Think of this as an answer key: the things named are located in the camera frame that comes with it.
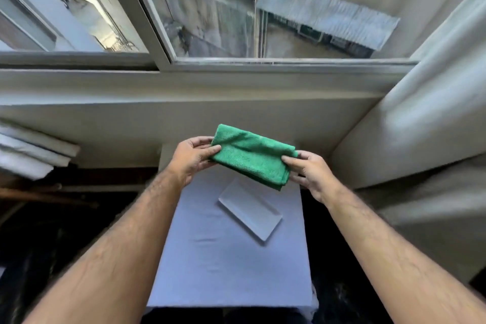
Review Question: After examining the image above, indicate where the person's left hand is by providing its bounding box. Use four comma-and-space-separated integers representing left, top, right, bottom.
167, 136, 222, 187

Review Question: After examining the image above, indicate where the person's right hand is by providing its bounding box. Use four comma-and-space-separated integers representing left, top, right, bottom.
281, 150, 345, 205

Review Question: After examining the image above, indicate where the green microfibre cloth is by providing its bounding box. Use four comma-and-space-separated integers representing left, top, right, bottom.
209, 124, 299, 191

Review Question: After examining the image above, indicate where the person's right forearm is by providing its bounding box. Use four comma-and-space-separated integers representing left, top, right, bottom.
323, 187, 486, 324

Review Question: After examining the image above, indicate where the person's left forearm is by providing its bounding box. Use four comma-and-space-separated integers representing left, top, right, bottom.
24, 168, 185, 324

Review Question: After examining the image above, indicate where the white rectangular plate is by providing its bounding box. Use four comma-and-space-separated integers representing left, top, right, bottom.
218, 177, 283, 242

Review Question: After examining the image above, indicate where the light blue tablecloth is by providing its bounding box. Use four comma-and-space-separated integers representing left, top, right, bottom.
146, 164, 319, 313

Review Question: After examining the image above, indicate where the white curtain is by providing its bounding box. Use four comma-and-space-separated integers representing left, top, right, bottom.
330, 0, 486, 286

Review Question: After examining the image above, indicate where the corrugated metal awning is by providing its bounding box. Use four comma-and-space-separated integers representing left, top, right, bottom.
255, 0, 401, 51

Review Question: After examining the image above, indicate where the brown wooden stick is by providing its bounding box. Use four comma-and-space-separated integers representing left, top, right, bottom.
0, 183, 100, 210

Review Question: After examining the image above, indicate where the stack of white folded sheets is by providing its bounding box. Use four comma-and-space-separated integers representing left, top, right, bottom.
0, 119, 81, 181

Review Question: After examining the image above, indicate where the white sliding window frame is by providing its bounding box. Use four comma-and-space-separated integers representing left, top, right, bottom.
0, 0, 486, 72

